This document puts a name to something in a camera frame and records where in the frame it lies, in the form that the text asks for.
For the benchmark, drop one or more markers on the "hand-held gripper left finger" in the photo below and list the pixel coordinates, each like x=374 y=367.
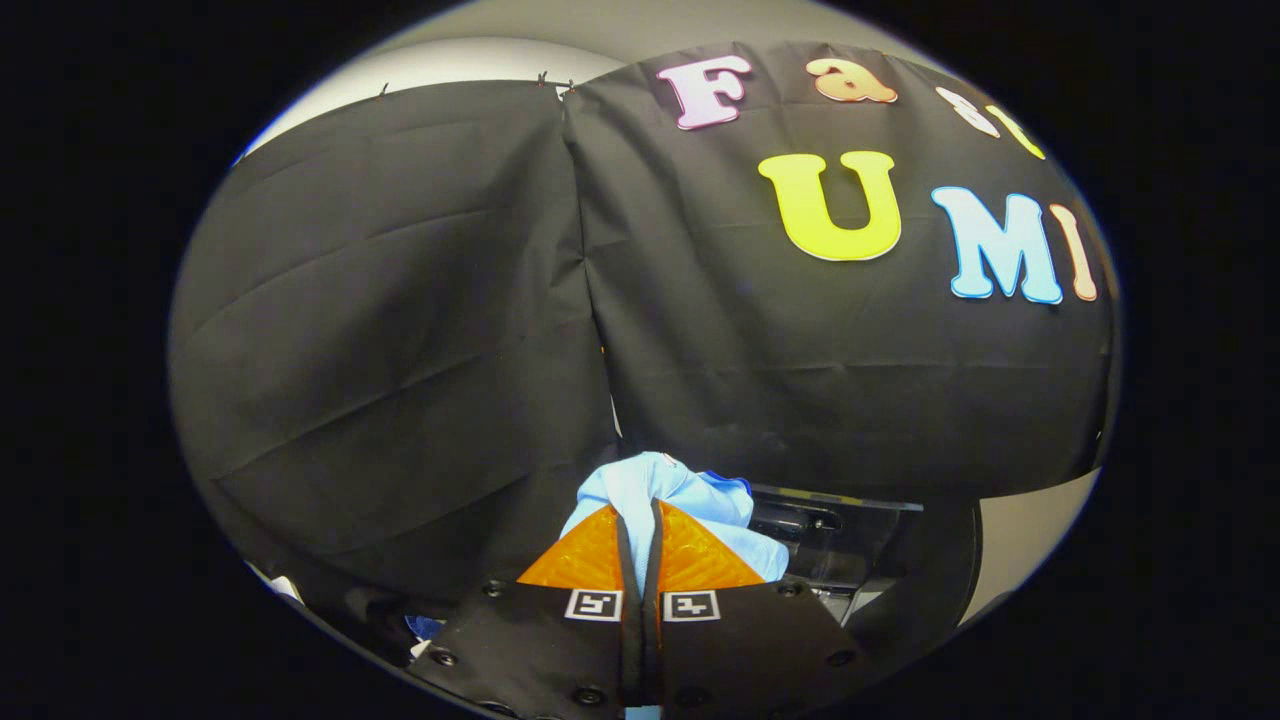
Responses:
x=530 y=650

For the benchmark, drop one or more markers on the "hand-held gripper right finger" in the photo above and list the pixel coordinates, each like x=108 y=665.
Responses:
x=750 y=650

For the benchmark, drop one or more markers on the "light blue polo shirt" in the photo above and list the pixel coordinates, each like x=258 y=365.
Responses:
x=650 y=485

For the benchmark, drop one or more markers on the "small blue item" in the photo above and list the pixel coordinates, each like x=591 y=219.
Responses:
x=425 y=627

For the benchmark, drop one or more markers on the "black backdrop cloth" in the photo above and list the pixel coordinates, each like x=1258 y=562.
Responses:
x=400 y=350

